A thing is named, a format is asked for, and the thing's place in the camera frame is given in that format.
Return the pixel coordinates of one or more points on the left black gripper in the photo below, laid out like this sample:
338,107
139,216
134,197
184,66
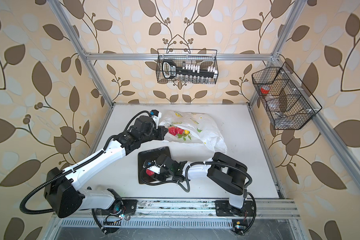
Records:
161,132

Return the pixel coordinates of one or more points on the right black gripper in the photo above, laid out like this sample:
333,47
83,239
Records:
162,178

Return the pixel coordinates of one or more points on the red fake strawberry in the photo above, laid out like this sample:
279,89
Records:
179,131
149,172
172,130

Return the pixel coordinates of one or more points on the green fake leaf sprig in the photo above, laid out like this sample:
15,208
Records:
184,137

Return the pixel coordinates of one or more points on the white plastic bag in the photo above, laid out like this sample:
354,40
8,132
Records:
202,127

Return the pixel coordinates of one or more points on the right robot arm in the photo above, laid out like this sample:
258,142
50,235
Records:
229,174

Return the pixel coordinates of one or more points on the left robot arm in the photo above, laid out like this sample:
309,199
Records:
63,189

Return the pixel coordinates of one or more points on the black square plate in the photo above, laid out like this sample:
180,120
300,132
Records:
145,157

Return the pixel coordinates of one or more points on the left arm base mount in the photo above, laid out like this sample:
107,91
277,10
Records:
109,221

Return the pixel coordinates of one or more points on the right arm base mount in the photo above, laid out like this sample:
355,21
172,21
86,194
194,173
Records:
247,215

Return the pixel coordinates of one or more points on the back wire basket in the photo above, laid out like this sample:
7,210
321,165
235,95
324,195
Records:
203,57

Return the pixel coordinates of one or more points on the side wire basket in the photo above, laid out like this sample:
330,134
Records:
290,104

